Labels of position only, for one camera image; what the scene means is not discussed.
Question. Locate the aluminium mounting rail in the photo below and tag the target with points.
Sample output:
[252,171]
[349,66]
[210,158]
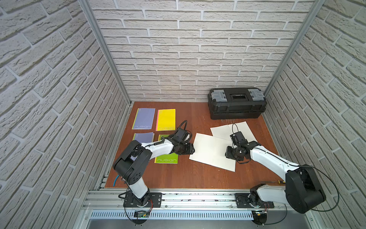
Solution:
[171,199]

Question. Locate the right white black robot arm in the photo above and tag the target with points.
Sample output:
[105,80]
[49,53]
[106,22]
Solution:
[302,189]

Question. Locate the notebook angled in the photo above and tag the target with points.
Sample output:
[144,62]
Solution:
[167,159]

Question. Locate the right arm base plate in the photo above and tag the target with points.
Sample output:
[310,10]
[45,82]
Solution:
[243,200]

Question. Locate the yellow handled screwdriver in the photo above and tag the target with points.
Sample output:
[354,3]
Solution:
[275,182]

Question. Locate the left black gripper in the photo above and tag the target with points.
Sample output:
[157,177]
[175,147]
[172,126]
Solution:
[186,148]

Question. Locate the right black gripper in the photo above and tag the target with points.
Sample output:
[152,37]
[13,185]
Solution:
[228,153]

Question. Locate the purple cover notebook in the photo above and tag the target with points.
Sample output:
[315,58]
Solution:
[144,118]

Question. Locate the black plastic toolbox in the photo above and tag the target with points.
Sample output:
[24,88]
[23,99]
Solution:
[236,103]

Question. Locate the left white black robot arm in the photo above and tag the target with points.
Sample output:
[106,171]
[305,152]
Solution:
[133,161]

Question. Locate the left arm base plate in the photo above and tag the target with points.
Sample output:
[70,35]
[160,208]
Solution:
[154,200]

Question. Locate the yellow cover notebook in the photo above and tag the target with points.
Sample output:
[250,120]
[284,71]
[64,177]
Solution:
[165,120]

